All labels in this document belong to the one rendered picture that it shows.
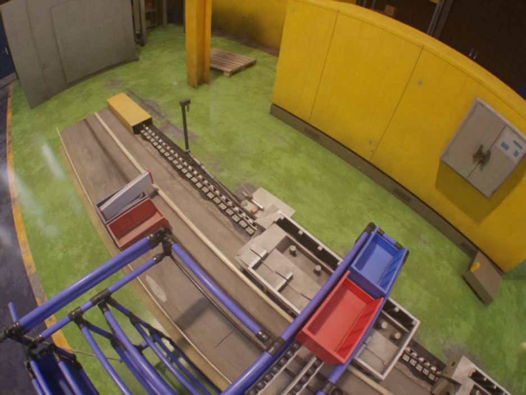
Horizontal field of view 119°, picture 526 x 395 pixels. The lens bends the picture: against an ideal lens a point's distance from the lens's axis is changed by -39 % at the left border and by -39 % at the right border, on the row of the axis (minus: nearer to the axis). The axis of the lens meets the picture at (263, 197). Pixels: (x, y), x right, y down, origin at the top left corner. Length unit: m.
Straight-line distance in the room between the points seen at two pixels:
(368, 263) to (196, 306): 0.89
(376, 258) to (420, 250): 2.01
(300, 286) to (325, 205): 1.68
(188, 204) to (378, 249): 1.20
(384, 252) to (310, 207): 1.68
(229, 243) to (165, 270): 0.42
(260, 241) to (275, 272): 0.18
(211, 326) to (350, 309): 0.72
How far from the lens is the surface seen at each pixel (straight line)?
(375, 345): 1.38
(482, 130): 2.67
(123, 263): 0.92
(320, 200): 2.89
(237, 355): 1.36
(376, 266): 1.17
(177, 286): 1.46
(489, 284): 3.55
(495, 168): 2.81
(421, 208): 3.45
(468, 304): 3.42
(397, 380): 1.65
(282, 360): 0.87
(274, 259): 1.32
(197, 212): 1.68
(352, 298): 1.02
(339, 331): 0.96
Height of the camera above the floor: 2.11
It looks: 50 degrees down
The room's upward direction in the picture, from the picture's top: 11 degrees clockwise
